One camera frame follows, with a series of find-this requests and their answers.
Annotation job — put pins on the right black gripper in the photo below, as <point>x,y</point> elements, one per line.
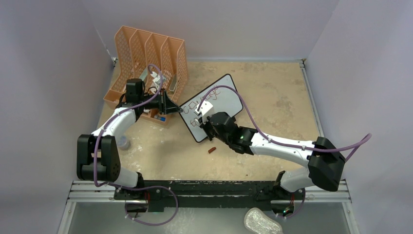
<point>205,126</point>

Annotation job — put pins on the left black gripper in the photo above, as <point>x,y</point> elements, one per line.
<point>165,105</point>

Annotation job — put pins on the brown marker cap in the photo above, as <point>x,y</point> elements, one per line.
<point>211,150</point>

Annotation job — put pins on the black framed whiteboard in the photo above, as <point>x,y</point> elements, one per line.
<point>220,95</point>

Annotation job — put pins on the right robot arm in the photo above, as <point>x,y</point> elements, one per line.
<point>321,164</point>

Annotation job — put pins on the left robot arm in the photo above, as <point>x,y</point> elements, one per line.
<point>97,153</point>

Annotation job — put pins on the grey rounded case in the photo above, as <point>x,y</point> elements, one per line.
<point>173,84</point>

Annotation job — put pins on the peach plastic file organizer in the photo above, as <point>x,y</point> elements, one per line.
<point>136,49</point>

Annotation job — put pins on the grey eraser block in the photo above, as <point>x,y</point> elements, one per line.
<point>144,75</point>

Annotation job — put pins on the clear plastic jar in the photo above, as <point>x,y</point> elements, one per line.
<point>123,143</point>

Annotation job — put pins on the silver foil pouch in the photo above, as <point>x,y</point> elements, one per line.
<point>259,223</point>

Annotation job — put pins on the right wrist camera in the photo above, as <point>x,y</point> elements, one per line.
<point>204,109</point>

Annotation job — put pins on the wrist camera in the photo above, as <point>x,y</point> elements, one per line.
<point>204,109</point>
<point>156,80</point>

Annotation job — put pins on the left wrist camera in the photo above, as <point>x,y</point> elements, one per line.
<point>156,80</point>

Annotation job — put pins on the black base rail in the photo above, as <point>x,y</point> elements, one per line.
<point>161,194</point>

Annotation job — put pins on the aluminium frame rail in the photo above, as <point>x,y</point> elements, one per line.
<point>343,191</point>

